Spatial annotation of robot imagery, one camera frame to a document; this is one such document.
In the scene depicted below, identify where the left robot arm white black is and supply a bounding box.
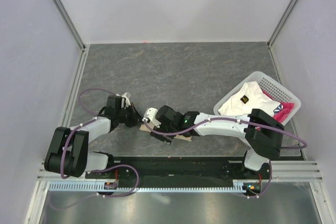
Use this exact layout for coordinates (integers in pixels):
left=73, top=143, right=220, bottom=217
left=44, top=92, right=141, bottom=179

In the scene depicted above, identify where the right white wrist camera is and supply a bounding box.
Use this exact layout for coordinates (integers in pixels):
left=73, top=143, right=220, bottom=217
left=142, top=108, right=161, bottom=128

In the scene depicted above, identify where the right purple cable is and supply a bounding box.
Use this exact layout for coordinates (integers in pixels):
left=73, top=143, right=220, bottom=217
left=143, top=118, right=308, bottom=200

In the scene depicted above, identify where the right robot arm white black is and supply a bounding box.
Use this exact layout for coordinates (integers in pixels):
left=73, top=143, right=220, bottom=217
left=143, top=105, right=284, bottom=179

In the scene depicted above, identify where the beige cloth napkin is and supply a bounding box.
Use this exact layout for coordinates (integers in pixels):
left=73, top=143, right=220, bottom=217
left=140, top=122, right=192, bottom=142

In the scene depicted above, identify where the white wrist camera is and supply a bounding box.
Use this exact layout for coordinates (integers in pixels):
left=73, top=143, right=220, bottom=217
left=142, top=108, right=161, bottom=128
left=117, top=92, right=131, bottom=109

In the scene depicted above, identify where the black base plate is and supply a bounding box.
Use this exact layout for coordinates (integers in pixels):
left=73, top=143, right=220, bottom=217
left=83, top=155, right=271, bottom=188

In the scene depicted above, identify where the white plastic basket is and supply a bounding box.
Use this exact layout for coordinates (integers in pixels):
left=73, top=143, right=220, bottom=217
left=213, top=71, right=301, bottom=125

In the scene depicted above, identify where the pink cloth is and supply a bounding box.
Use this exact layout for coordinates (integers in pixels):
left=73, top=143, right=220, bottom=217
left=261, top=91, right=294, bottom=125

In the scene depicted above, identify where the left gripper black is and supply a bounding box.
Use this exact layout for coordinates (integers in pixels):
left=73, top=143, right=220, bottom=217
left=117, top=103, right=146, bottom=128

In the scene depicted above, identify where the aluminium frame post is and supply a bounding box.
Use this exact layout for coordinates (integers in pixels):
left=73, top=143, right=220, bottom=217
left=52, top=0, right=86, bottom=51
left=267, top=0, right=299, bottom=49

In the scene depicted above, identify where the right aluminium frame post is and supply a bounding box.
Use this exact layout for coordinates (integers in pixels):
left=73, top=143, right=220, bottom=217
left=267, top=0, right=299, bottom=49

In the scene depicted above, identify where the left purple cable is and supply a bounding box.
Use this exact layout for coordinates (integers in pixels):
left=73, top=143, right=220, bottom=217
left=48, top=88, right=140, bottom=210

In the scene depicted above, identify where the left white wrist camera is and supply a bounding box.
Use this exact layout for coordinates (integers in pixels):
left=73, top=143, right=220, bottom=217
left=117, top=92, right=131, bottom=109

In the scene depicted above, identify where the purple cable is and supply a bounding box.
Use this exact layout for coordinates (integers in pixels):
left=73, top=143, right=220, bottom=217
left=48, top=88, right=140, bottom=210
left=143, top=118, right=308, bottom=200

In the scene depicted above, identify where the white cloth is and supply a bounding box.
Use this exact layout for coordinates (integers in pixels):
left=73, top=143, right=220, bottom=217
left=218, top=81, right=283, bottom=116

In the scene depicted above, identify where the grey slotted cable duct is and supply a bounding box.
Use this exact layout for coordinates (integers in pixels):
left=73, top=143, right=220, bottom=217
left=48, top=179, right=260, bottom=193

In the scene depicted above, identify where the left aluminium frame post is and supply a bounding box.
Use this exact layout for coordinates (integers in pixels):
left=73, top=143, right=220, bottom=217
left=52, top=0, right=86, bottom=51

